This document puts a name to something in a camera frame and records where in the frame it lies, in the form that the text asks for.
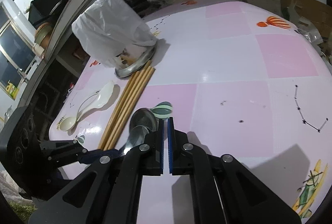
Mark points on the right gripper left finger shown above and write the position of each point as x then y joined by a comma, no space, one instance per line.
107,191

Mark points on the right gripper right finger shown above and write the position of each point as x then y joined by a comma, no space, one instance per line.
222,189

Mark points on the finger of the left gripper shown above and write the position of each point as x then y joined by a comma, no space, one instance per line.
90,156

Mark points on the wooden chopstick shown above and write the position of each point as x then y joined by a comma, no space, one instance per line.
129,105
123,111
119,105
127,112

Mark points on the large metal spoon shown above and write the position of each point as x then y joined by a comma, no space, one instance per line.
142,122

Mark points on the steel utensil holder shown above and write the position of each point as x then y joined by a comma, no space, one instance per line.
132,59

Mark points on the brown clay pot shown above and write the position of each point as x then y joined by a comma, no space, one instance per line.
43,34

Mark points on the white plastic bag cover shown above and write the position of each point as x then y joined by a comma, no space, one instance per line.
106,27

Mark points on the black box appliance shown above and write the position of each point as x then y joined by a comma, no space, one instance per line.
40,9

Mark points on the cardboard box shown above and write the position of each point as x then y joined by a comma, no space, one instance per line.
315,11

